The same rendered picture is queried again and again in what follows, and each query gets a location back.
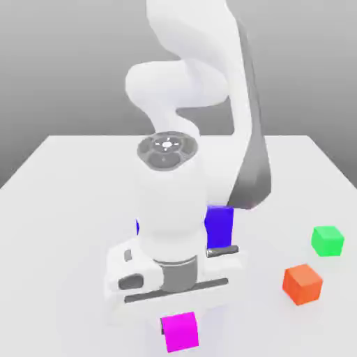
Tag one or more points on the small magenta cube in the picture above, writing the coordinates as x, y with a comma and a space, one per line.
181, 333

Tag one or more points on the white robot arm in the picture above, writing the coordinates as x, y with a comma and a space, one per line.
170, 206

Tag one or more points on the large blue box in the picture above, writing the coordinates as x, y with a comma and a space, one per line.
219, 227

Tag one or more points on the small orange cube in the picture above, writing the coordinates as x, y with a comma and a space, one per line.
302, 284

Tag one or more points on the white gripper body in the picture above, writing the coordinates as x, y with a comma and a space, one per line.
173, 302

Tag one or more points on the small green cube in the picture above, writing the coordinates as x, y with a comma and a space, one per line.
327, 241

